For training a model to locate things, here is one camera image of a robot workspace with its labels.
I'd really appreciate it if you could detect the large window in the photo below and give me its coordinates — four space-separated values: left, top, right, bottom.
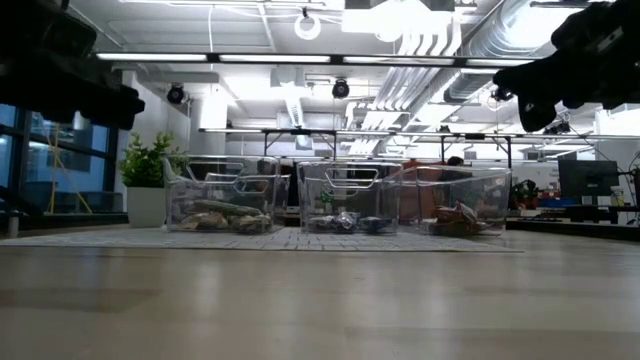
0 102 120 215

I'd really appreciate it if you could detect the grey woven placemat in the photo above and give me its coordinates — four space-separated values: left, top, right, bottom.
0 226 525 254

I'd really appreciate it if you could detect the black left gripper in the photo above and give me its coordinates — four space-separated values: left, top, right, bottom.
0 54 147 132

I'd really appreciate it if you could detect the black computer monitor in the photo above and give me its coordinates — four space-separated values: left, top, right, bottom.
557 159 621 199

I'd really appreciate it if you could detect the small potted plant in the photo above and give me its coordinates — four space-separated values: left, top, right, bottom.
508 179 540 211

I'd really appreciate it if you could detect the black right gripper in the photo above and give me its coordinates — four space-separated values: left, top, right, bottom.
493 47 640 134

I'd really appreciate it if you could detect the green plant in white pot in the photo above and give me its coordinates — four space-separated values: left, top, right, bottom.
118 130 190 229

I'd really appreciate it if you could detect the clear plastic bin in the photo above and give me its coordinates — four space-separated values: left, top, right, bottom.
163 155 291 235
382 164 513 237
296 159 404 235

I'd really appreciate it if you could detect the overhead light bar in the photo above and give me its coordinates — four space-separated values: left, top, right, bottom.
93 51 541 71

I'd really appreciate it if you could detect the white cable loop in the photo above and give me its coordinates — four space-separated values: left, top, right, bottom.
293 12 323 42

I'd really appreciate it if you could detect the black desk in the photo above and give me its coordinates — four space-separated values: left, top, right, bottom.
563 203 640 225

